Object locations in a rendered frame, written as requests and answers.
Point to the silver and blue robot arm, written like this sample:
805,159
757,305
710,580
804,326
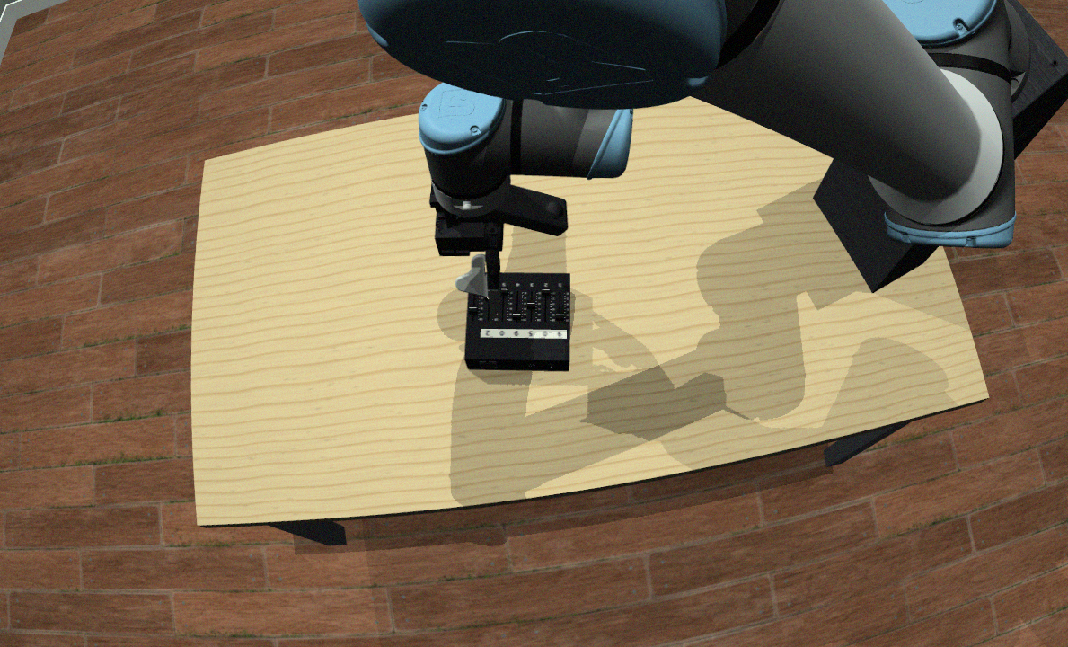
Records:
852,79

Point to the black lighting desk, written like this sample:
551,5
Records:
535,337

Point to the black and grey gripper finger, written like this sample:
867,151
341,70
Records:
475,281

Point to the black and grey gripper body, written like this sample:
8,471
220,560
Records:
458,236

